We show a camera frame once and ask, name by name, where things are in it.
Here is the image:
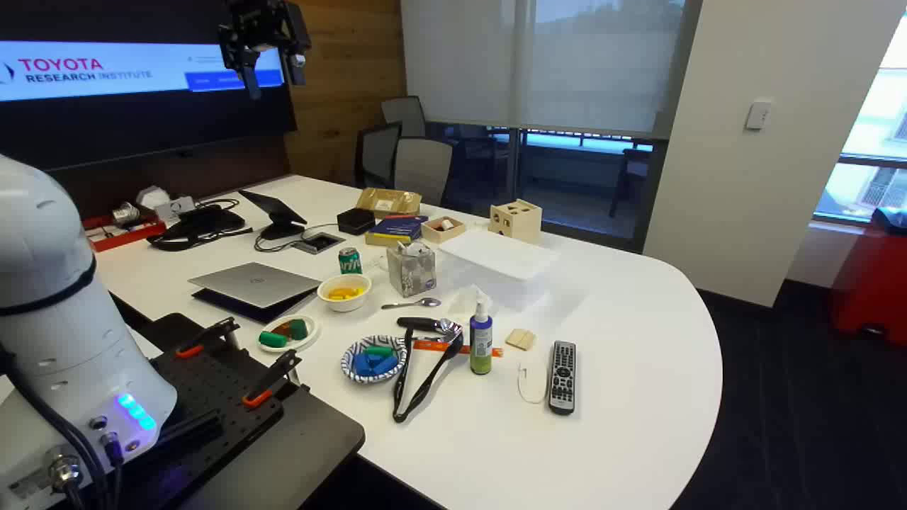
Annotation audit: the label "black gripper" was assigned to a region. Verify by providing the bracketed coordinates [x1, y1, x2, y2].
[219, 0, 311, 102]

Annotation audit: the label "green can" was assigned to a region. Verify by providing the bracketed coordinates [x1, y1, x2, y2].
[336, 248, 365, 280]

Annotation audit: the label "dark mesh office chair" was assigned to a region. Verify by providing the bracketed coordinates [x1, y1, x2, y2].
[353, 123, 406, 191]

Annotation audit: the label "black device stand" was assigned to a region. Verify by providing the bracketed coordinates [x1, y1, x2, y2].
[234, 184, 311, 245]

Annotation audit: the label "small black box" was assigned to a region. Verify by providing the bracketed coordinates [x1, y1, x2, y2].
[335, 208, 380, 238]

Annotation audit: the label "flat cardboard box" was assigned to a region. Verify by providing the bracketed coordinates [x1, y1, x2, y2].
[353, 184, 426, 221]

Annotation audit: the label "white small gadgets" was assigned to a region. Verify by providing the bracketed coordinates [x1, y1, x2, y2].
[110, 184, 204, 229]

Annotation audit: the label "table power outlet plate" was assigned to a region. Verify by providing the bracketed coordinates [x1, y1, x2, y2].
[292, 229, 348, 259]

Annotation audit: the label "grey backed office chair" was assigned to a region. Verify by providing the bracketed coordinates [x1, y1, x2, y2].
[390, 137, 458, 208]

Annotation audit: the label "blue book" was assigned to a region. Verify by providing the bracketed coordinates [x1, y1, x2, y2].
[362, 214, 427, 252]

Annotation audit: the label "grey laptop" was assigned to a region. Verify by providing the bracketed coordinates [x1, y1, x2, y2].
[187, 262, 324, 326]

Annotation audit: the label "red flat item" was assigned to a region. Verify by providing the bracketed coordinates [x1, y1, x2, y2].
[83, 214, 170, 256]

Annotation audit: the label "small wooden tray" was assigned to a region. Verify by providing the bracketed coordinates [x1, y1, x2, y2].
[418, 214, 471, 248]

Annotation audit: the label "white bowl with yellow food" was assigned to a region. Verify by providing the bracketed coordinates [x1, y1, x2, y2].
[314, 272, 373, 314]

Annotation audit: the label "grey tissue box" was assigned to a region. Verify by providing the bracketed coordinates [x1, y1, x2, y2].
[386, 238, 440, 302]

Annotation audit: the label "white roller blind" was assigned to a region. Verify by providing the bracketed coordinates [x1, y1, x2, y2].
[396, 0, 703, 146]

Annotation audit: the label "metal spoon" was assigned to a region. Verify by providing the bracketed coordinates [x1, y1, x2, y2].
[380, 295, 444, 314]

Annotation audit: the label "white plate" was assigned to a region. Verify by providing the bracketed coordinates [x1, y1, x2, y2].
[251, 312, 319, 357]

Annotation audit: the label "black orange clamp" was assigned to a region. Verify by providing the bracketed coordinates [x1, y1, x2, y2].
[239, 350, 308, 412]
[173, 314, 244, 365]

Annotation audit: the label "wooden shape sorter cube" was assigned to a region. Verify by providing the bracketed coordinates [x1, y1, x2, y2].
[487, 195, 546, 248]

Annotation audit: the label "white flat box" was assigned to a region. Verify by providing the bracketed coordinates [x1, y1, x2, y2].
[435, 227, 560, 312]

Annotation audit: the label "blue green toy block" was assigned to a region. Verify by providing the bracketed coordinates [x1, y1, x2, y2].
[359, 341, 400, 370]

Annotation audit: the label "blue patterned bowl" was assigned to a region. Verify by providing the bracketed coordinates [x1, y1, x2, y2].
[336, 331, 411, 388]

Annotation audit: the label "orange marker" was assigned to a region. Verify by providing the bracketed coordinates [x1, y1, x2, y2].
[411, 338, 506, 361]

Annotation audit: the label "sanitizer bottle with green base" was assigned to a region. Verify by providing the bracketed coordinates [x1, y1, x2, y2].
[467, 299, 498, 380]

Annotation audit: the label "black tongs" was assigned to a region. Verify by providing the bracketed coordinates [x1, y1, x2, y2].
[389, 323, 467, 425]

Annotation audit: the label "small wooden tile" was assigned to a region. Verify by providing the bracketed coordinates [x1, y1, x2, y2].
[502, 326, 538, 354]

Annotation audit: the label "black mounting plate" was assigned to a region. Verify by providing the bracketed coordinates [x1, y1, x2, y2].
[53, 310, 367, 510]

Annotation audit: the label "white hook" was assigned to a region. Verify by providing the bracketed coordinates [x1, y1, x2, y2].
[513, 365, 552, 408]

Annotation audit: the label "black remote control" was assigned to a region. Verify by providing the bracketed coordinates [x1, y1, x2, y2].
[545, 338, 580, 419]

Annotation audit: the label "red cabinet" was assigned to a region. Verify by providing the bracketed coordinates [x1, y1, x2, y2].
[831, 211, 907, 350]

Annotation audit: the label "wall television screen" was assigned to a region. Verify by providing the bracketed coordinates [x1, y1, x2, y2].
[0, 0, 301, 177]

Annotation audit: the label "black cable bundle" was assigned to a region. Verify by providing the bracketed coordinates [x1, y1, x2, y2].
[146, 204, 256, 256]

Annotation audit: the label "black stand cable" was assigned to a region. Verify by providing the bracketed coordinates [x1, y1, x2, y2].
[248, 229, 305, 259]

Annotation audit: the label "black handled tool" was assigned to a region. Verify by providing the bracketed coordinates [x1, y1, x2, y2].
[394, 314, 464, 341]

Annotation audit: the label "white light switch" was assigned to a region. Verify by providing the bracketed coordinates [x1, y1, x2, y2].
[742, 96, 777, 134]

